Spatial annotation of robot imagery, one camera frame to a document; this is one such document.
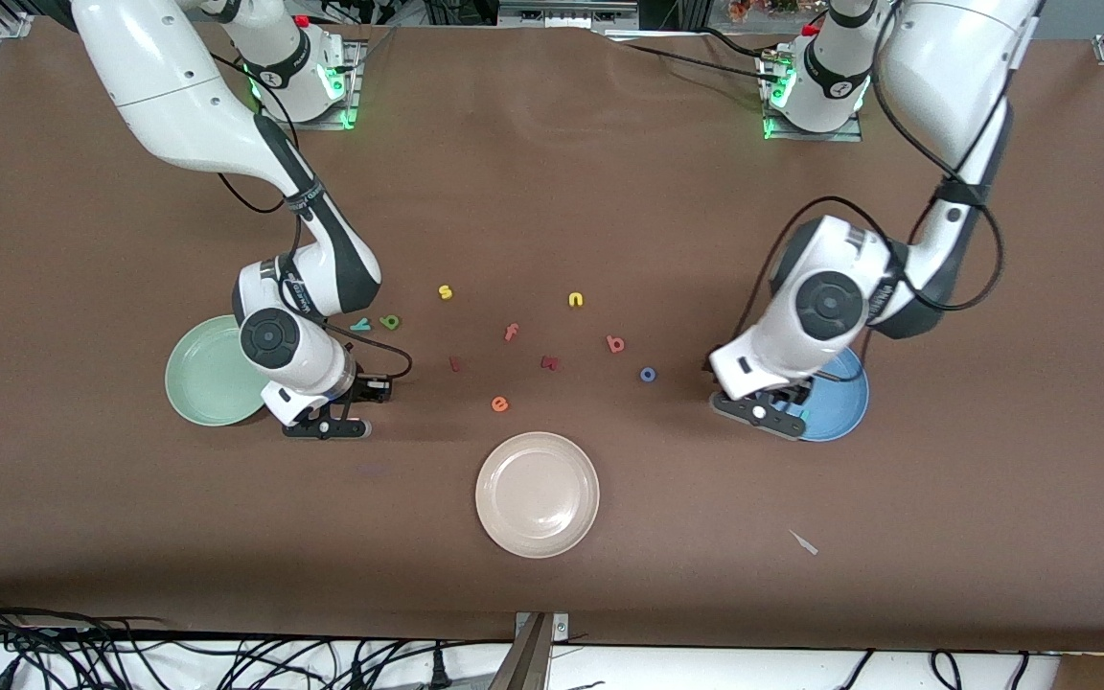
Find blue plate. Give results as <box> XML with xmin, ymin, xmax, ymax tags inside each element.
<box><xmin>796</xmin><ymin>347</ymin><xmax>870</xmax><ymax>443</ymax></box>

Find green plate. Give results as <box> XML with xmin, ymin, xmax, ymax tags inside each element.
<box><xmin>165</xmin><ymin>314</ymin><xmax>270</xmax><ymax>427</ymax></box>

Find beige plate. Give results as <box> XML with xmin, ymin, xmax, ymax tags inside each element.
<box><xmin>475</xmin><ymin>431</ymin><xmax>601</xmax><ymax>560</ymax></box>

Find grey metal table leg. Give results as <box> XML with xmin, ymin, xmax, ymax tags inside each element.
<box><xmin>488</xmin><ymin>613</ymin><xmax>555</xmax><ymax>690</ymax></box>

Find orange artificial flowers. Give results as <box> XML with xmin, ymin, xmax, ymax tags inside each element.
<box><xmin>729</xmin><ymin>0</ymin><xmax>802</xmax><ymax>22</ymax></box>

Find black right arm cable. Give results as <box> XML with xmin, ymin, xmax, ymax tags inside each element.
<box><xmin>212</xmin><ymin>57</ymin><xmax>414</xmax><ymax>384</ymax></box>

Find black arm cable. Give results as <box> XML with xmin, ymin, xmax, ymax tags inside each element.
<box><xmin>739</xmin><ymin>0</ymin><xmax>1008</xmax><ymax>365</ymax></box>
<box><xmin>212</xmin><ymin>57</ymin><xmax>414</xmax><ymax>384</ymax></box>

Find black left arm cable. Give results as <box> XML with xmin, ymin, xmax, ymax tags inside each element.
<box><xmin>739</xmin><ymin>0</ymin><xmax>1008</xmax><ymax>365</ymax></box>

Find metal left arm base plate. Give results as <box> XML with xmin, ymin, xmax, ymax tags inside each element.
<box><xmin>763</xmin><ymin>48</ymin><xmax>864</xmax><ymax>143</ymax></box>

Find silver metal bracket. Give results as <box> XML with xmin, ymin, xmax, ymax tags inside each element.
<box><xmin>514</xmin><ymin>611</ymin><xmax>570</xmax><ymax>641</ymax></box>

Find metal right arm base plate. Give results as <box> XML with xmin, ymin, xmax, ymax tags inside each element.
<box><xmin>258</xmin><ymin>38</ymin><xmax>361</xmax><ymax>130</ymax></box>

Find black cable on table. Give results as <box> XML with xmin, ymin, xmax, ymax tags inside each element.
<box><xmin>605</xmin><ymin>29</ymin><xmax>788</xmax><ymax>82</ymax></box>

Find silver metal rail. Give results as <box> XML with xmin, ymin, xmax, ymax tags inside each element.
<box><xmin>497</xmin><ymin>0</ymin><xmax>639</xmax><ymax>28</ymax></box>

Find tangled black floor cables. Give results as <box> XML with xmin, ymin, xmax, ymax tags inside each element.
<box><xmin>0</xmin><ymin>592</ymin><xmax>476</xmax><ymax>690</ymax></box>

